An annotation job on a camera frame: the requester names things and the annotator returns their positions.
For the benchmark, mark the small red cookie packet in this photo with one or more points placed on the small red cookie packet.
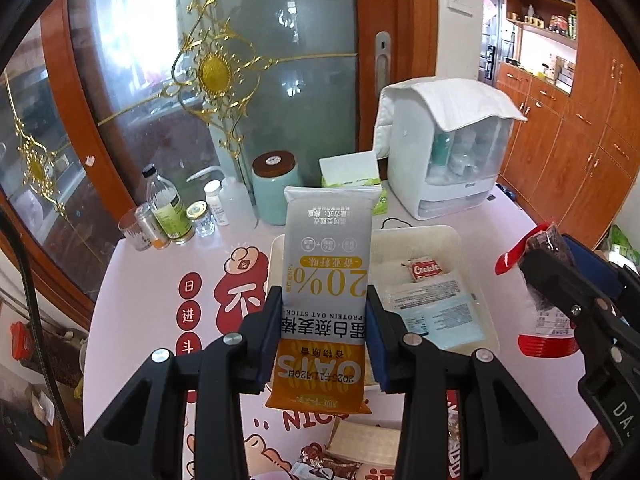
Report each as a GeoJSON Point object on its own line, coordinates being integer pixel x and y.
{"type": "Point", "coordinates": [425, 267]}

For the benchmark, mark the glass sliding door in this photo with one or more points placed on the glass sliding door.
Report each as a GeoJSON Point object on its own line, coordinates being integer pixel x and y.
{"type": "Point", "coordinates": [300, 60]}
{"type": "Point", "coordinates": [125, 85]}

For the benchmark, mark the red packet of dark snack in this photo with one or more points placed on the red packet of dark snack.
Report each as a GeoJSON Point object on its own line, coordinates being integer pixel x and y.
{"type": "Point", "coordinates": [545, 332]}

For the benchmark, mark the dark entrance door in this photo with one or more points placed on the dark entrance door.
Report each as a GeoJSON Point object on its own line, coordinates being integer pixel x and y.
{"type": "Point", "coordinates": [491, 45]}

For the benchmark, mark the wooden cabinet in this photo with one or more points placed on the wooden cabinet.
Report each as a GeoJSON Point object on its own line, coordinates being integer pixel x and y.
{"type": "Point", "coordinates": [575, 150]}

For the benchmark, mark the pale blue clear packet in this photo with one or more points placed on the pale blue clear packet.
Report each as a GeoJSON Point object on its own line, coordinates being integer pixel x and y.
{"type": "Point", "coordinates": [450, 325]}

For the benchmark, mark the brown chocolate packet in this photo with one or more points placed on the brown chocolate packet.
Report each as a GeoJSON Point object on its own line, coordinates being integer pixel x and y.
{"type": "Point", "coordinates": [325, 467]}

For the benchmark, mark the cream barcode snack packet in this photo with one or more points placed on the cream barcode snack packet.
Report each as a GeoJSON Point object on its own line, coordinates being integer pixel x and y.
{"type": "Point", "coordinates": [430, 292]}

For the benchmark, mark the metal can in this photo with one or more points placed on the metal can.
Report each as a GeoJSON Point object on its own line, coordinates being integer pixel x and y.
{"type": "Point", "coordinates": [150, 225]}

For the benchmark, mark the teal ceramic jar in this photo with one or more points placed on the teal ceramic jar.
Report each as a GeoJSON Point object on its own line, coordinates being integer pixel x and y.
{"type": "Point", "coordinates": [275, 195]}

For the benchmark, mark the grey and orange oat bar packet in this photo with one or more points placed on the grey and orange oat bar packet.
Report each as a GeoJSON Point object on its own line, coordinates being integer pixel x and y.
{"type": "Point", "coordinates": [325, 240]}

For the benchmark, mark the small white vial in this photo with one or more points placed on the small white vial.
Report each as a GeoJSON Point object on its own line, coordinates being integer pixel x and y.
{"type": "Point", "coordinates": [216, 205]}

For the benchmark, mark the beige snack box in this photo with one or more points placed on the beige snack box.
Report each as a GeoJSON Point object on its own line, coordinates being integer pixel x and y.
{"type": "Point", "coordinates": [365, 442]}

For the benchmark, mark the gold lid small jar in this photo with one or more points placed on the gold lid small jar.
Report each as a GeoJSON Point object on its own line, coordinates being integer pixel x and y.
{"type": "Point", "coordinates": [200, 217]}

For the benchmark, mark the white plastic bottle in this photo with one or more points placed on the white plastic bottle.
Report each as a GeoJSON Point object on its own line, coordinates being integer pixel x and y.
{"type": "Point", "coordinates": [237, 202]}

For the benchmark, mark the white plastic storage tray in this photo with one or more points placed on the white plastic storage tray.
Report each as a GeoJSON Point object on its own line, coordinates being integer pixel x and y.
{"type": "Point", "coordinates": [430, 240]}

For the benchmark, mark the person's right hand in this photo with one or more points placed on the person's right hand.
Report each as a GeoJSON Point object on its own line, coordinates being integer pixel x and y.
{"type": "Point", "coordinates": [595, 452]}

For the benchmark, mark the white cosmetic storage box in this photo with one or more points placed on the white cosmetic storage box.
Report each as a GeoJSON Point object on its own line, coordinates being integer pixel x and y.
{"type": "Point", "coordinates": [405, 160]}

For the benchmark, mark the white cloth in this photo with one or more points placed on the white cloth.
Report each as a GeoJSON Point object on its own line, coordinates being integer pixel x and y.
{"type": "Point", "coordinates": [450, 100]}

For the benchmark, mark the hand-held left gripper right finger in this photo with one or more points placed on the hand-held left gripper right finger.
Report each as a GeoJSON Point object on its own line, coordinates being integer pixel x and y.
{"type": "Point", "coordinates": [376, 345]}

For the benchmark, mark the green label glass bottle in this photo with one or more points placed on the green label glass bottle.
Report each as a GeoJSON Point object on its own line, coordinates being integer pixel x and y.
{"type": "Point", "coordinates": [167, 210]}

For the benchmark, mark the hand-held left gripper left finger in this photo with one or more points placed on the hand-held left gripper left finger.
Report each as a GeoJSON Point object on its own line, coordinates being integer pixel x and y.
{"type": "Point", "coordinates": [270, 340]}

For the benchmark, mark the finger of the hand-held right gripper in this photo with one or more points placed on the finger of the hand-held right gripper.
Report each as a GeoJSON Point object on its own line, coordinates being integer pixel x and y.
{"type": "Point", "coordinates": [592, 265]}
{"type": "Point", "coordinates": [555, 280]}

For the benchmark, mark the green and white tissue pack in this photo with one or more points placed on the green and white tissue pack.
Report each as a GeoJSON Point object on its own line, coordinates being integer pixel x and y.
{"type": "Point", "coordinates": [350, 170]}

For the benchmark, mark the green plastic bag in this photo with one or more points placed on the green plastic bag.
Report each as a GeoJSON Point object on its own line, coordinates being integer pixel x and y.
{"type": "Point", "coordinates": [622, 245]}

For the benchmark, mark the clear drinking glass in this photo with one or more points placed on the clear drinking glass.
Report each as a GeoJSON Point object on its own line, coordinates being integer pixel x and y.
{"type": "Point", "coordinates": [129, 227]}

